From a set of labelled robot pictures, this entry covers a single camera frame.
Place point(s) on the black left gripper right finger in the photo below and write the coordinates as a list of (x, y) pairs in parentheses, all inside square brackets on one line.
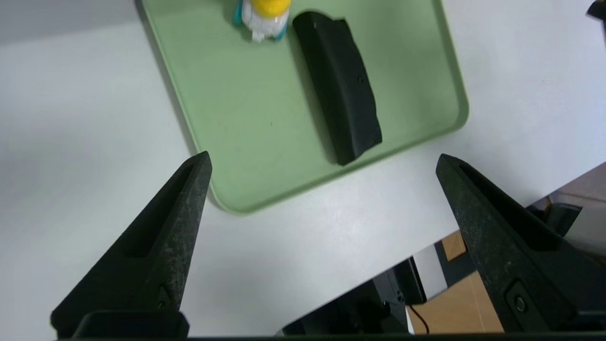
[(521, 265)]

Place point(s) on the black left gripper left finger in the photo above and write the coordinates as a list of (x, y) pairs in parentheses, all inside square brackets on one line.
[(151, 265)]

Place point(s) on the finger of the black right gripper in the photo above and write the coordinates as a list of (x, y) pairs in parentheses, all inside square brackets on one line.
[(600, 8)]

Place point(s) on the black glasses case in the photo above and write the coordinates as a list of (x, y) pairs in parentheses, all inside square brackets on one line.
[(343, 90)]

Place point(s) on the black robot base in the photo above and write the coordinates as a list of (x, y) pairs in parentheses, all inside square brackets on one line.
[(360, 308)]

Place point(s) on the light green plastic tray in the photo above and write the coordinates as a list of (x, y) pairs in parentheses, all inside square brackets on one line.
[(246, 109)]

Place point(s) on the yellow duck toy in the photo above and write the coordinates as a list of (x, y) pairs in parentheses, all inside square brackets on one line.
[(265, 19)]

